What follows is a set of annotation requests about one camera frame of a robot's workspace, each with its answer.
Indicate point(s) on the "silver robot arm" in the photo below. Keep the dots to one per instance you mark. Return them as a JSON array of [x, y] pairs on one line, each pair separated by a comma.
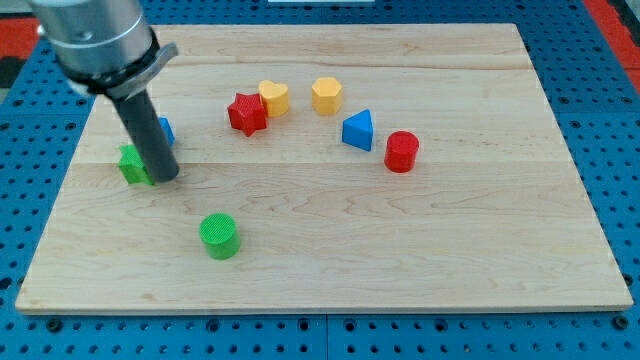
[[107, 47]]

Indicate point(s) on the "green star block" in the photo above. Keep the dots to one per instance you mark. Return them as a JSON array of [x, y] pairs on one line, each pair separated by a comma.
[[132, 167]]

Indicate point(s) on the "red star block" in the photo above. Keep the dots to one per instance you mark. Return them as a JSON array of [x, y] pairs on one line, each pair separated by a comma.
[[247, 113]]

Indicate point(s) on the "blue triangle block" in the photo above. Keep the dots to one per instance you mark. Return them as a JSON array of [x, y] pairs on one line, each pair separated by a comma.
[[358, 131]]

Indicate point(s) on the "yellow hexagon block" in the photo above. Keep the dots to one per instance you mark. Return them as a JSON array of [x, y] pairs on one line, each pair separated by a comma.
[[327, 95]]

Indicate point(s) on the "light wooden board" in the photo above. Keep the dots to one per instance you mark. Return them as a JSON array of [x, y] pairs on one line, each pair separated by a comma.
[[493, 218]]

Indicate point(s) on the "yellow heart block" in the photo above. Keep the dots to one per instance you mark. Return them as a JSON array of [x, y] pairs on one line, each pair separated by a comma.
[[275, 97]]

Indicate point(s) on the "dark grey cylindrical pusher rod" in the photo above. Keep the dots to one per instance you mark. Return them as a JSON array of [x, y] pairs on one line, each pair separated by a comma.
[[139, 117]]

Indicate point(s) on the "red cylinder block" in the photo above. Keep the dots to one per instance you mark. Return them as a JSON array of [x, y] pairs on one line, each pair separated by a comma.
[[401, 151]]

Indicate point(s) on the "green cylinder block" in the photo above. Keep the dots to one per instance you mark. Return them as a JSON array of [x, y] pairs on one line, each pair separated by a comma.
[[219, 234]]

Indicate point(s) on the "blue block behind rod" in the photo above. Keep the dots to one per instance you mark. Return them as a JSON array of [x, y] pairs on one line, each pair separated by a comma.
[[167, 129]]

